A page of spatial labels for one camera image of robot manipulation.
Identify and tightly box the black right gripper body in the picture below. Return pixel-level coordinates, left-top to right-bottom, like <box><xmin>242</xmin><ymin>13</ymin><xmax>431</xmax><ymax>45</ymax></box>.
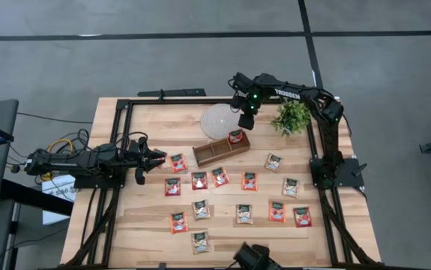
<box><xmin>231</xmin><ymin>93</ymin><xmax>257</xmax><ymax>131</ymax></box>

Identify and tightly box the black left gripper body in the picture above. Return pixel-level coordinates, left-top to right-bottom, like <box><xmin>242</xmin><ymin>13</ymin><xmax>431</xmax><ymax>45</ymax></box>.
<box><xmin>127</xmin><ymin>135</ymin><xmax>152</xmax><ymax>186</ymax></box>

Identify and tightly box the beige tea packet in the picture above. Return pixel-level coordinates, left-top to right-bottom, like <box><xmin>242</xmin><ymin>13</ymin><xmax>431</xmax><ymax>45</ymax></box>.
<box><xmin>235</xmin><ymin>203</ymin><xmax>254</xmax><ymax>226</ymax></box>
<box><xmin>190</xmin><ymin>231</ymin><xmax>212</xmax><ymax>256</ymax></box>
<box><xmin>191</xmin><ymin>199</ymin><xmax>212</xmax><ymax>221</ymax></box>
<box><xmin>282</xmin><ymin>177</ymin><xmax>301</xmax><ymax>199</ymax></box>
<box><xmin>264</xmin><ymin>152</ymin><xmax>285</xmax><ymax>173</ymax></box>

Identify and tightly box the orange peach tea packet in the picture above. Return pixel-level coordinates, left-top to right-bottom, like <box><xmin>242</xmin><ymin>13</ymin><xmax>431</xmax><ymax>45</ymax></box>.
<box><xmin>169</xmin><ymin>152</ymin><xmax>189</xmax><ymax>174</ymax></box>
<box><xmin>241</xmin><ymin>171</ymin><xmax>259</xmax><ymax>192</ymax></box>
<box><xmin>210</xmin><ymin>166</ymin><xmax>231</xmax><ymax>188</ymax></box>
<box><xmin>268</xmin><ymin>201</ymin><xmax>287</xmax><ymax>224</ymax></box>

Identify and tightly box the round woven white placemat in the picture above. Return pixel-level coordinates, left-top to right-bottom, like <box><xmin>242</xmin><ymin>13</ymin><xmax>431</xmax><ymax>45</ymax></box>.
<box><xmin>199</xmin><ymin>103</ymin><xmax>243</xmax><ymax>141</ymax></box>

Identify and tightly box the wooden compartment tray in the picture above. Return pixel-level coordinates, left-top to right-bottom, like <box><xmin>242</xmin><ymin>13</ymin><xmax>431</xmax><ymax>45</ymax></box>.
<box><xmin>191</xmin><ymin>130</ymin><xmax>252</xmax><ymax>168</ymax></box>

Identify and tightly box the green plant in white pot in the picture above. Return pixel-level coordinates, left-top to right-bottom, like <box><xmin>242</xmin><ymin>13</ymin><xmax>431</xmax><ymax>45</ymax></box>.
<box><xmin>270</xmin><ymin>99</ymin><xmax>313</xmax><ymax>137</ymax></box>

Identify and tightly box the red packet far left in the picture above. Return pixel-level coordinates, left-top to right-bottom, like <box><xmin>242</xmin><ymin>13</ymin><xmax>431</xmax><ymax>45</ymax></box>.
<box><xmin>169</xmin><ymin>211</ymin><xmax>190</xmax><ymax>235</ymax></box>

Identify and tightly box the black bar-shaped device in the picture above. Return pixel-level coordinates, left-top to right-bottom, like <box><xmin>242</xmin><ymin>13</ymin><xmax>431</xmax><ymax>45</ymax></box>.
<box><xmin>136</xmin><ymin>88</ymin><xmax>208</xmax><ymax>98</ymax></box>

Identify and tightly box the white cardboard box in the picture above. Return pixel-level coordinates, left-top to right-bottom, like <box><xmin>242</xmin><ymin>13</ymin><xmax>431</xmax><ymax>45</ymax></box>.
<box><xmin>41</xmin><ymin>174</ymin><xmax>77</xmax><ymax>226</ymax></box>

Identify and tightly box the black desk beam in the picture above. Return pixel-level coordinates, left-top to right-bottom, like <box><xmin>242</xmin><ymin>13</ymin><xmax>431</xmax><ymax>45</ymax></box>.
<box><xmin>0</xmin><ymin>178</ymin><xmax>74</xmax><ymax>218</ymax></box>

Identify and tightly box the black bulky object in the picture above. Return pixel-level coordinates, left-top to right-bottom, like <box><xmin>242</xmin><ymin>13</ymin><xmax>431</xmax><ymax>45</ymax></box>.
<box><xmin>232</xmin><ymin>241</ymin><xmax>282</xmax><ymax>270</ymax></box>

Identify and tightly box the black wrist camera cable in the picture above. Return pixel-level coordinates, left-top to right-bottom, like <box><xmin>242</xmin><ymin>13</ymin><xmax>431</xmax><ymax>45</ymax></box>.
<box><xmin>114</xmin><ymin>130</ymin><xmax>149</xmax><ymax>151</ymax></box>

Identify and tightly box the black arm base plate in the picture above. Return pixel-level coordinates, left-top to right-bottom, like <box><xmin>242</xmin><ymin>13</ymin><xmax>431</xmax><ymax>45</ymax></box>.
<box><xmin>310</xmin><ymin>156</ymin><xmax>368</xmax><ymax>189</ymax></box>
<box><xmin>73</xmin><ymin>164</ymin><xmax>128</xmax><ymax>190</ymax></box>

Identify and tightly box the yellow cable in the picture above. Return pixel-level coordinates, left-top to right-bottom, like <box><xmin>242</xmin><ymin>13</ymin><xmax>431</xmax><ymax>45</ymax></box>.
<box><xmin>40</xmin><ymin>137</ymin><xmax>74</xmax><ymax>181</ymax></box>

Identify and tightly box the thin black floor cable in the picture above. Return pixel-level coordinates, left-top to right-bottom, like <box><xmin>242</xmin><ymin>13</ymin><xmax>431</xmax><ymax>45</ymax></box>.
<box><xmin>16</xmin><ymin>111</ymin><xmax>94</xmax><ymax>125</ymax></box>

